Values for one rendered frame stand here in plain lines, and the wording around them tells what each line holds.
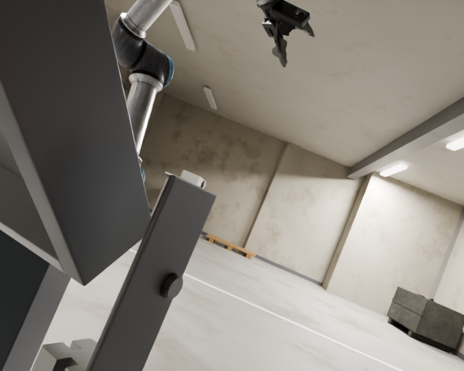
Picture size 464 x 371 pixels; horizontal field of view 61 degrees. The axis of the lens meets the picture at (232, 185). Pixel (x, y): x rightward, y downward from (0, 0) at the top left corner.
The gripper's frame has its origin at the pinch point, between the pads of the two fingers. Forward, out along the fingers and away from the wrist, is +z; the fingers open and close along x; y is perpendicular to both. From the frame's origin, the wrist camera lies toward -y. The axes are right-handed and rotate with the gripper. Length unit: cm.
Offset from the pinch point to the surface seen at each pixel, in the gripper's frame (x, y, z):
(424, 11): -182, 106, 120
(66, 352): 75, -84, -48
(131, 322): 71, -86, -48
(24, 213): 72, -74, -53
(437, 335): -77, 141, 654
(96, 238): 69, -82, -51
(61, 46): 63, -83, -60
